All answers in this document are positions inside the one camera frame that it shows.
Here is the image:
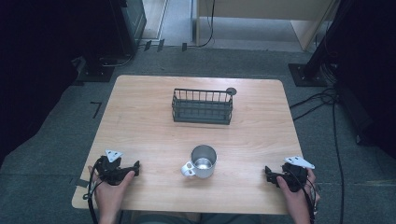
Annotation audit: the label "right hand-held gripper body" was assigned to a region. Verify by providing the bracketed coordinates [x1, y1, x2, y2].
[277, 155, 316, 193]

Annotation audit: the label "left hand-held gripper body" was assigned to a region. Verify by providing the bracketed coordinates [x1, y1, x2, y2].
[93, 149, 132, 187]

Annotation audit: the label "person's left hand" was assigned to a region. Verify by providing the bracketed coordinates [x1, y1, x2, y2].
[87, 165, 136, 216]

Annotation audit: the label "person's right hand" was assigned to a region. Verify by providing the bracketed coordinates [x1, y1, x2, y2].
[276, 168, 320, 217]

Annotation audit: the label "black stand base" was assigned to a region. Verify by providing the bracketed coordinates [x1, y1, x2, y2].
[288, 63, 330, 88]
[75, 55, 116, 84]

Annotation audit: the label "black slanted stand pole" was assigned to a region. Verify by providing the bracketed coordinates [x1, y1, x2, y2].
[303, 0, 354, 80]

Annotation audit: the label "dark cabinet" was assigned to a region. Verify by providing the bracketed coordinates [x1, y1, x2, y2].
[106, 0, 148, 59]

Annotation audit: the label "light wooden cabinet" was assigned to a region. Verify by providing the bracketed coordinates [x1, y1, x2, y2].
[195, 0, 341, 51]

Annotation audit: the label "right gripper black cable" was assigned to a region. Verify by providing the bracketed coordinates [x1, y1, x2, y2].
[290, 172, 321, 224]

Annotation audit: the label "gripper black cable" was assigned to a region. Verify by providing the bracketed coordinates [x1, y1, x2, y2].
[290, 172, 321, 224]
[82, 157, 104, 224]

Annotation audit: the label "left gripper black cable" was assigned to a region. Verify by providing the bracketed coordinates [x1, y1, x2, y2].
[82, 157, 104, 224]

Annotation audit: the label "black floor cables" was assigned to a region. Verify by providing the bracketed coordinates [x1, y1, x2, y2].
[289, 87, 346, 224]

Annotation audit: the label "steel cup with white handle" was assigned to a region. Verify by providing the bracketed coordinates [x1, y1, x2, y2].
[180, 144, 218, 179]

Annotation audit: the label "dark wire basket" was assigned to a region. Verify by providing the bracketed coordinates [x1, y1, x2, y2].
[171, 88, 234, 126]

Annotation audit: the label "black hanging cable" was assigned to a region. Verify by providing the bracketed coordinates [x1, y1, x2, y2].
[197, 0, 217, 49]

